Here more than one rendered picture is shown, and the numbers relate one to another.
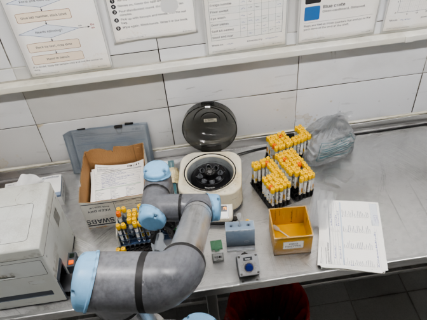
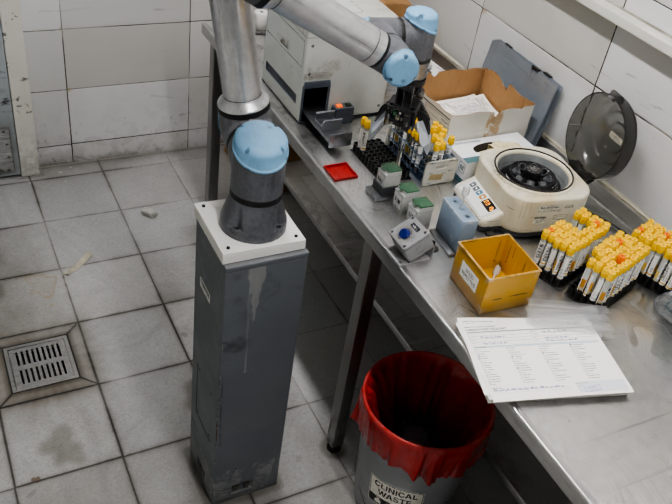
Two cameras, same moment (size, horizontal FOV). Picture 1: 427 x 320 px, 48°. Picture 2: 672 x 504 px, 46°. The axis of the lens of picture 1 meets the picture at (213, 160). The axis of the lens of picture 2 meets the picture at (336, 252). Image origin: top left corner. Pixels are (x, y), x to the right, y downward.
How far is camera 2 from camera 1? 1.31 m
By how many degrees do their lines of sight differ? 46
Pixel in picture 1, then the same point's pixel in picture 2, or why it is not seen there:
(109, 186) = (459, 111)
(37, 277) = (296, 64)
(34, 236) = not seen: hidden behind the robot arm
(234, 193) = (512, 198)
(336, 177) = (655, 341)
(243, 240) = (449, 233)
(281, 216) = (513, 261)
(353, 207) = (598, 358)
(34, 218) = not seen: hidden behind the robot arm
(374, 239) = (548, 385)
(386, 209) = (630, 409)
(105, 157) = (496, 93)
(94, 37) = not seen: outside the picture
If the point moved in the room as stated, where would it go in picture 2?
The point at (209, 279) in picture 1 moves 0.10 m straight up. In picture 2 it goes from (378, 221) to (385, 186)
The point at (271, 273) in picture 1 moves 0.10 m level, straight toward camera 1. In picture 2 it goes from (417, 275) to (374, 277)
